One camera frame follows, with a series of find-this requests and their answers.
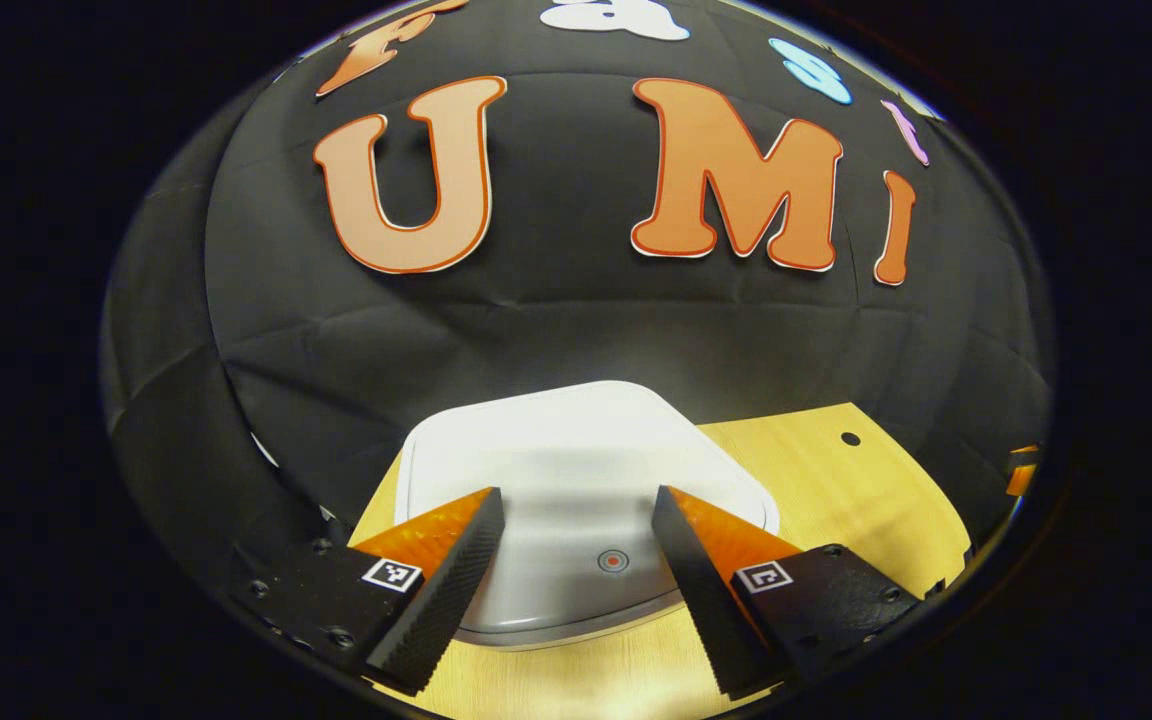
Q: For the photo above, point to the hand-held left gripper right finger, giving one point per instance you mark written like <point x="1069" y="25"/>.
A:
<point x="706" y="610"/>

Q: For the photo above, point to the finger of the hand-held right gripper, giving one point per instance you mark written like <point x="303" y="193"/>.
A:
<point x="1026" y="451"/>
<point x="1020" y="480"/>

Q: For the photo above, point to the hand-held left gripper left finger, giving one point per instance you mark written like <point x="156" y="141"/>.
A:
<point x="451" y="600"/>

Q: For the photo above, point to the white desktop garbage bin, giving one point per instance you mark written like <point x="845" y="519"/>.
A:
<point x="576" y="450"/>

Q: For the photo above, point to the wooden desktop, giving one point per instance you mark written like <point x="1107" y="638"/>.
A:
<point x="866" y="510"/>

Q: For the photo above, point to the black backdrop cloth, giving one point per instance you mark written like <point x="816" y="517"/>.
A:
<point x="556" y="330"/>

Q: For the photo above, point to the black side partition panel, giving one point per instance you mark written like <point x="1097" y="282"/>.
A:
<point x="176" y="470"/>

